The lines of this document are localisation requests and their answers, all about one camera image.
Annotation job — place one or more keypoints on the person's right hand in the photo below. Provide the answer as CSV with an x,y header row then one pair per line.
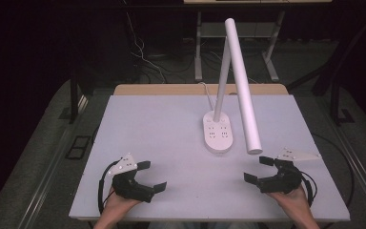
x,y
295,202

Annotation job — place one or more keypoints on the aluminium rail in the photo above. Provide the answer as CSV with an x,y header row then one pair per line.
x,y
47,165
359,165

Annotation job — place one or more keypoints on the black metal stand leg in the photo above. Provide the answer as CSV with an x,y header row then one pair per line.
x,y
73,98
338,105

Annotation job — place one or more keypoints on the white desk lamp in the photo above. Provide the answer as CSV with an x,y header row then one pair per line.
x,y
241,86

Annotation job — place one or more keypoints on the person's left hand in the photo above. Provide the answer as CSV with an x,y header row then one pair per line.
x,y
117,205

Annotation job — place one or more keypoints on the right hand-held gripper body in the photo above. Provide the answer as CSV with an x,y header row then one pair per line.
x,y
284,181

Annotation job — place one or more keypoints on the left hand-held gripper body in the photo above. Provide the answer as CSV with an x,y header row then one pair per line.
x,y
130,187

